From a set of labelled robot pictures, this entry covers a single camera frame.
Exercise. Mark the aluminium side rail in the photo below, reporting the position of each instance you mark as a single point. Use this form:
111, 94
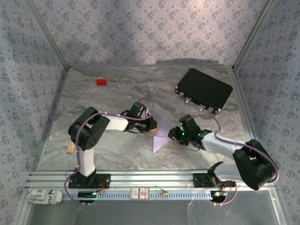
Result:
240, 93
54, 112

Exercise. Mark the printed paper label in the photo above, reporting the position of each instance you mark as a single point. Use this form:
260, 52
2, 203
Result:
42, 197

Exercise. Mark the aluminium frame post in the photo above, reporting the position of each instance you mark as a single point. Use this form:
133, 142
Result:
48, 35
254, 35

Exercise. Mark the aluminium mounting rail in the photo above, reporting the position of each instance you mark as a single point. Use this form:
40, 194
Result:
152, 179

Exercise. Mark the small wooden block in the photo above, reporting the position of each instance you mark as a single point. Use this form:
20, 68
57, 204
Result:
70, 149

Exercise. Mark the white printed card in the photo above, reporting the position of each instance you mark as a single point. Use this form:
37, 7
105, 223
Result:
140, 194

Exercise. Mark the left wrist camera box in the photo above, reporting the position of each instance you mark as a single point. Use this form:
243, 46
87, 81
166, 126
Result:
148, 113

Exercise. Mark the small red block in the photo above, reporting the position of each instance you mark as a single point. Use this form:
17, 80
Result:
101, 82

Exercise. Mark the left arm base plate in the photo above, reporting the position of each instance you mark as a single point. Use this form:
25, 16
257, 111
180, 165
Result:
103, 181

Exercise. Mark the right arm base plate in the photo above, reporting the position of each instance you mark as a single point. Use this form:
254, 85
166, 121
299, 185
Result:
199, 181

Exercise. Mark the lavender paper sheet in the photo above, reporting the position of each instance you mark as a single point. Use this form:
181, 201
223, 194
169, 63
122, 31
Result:
160, 138

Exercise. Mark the black carrying case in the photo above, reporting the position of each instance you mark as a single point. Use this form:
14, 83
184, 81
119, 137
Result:
204, 86

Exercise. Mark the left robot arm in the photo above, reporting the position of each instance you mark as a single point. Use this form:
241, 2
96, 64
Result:
91, 136

